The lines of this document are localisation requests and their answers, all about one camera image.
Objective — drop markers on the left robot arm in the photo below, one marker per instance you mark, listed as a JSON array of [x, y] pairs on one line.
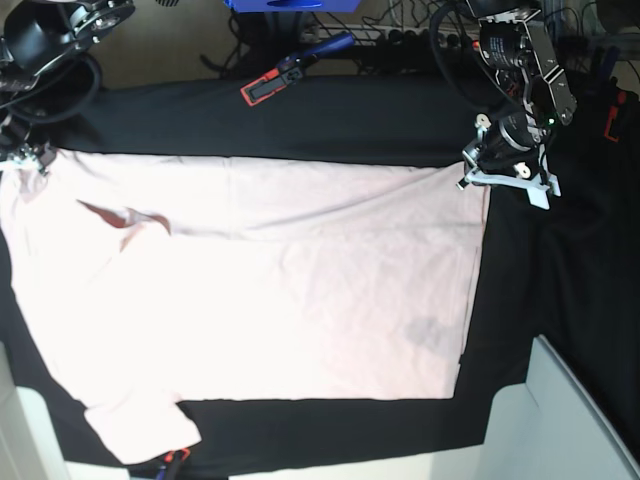
[[514, 51]]

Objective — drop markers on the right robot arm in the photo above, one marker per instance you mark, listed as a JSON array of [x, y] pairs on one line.
[[47, 73]]

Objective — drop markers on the blue handled clamp, red jaw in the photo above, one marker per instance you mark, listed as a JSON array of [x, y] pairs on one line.
[[292, 69]]

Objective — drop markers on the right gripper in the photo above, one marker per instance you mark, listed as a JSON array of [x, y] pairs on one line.
[[24, 147]]

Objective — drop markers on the blue plastic box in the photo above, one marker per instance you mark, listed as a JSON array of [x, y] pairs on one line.
[[255, 6]]

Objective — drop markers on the pink T-shirt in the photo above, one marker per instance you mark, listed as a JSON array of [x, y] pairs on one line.
[[146, 281]]

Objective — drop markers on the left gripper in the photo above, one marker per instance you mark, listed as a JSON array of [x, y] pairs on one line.
[[511, 151]]

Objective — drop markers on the white power strip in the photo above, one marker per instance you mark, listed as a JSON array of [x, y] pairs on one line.
[[367, 35]]

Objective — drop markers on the black table cloth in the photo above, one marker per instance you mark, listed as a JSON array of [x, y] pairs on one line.
[[570, 273]]

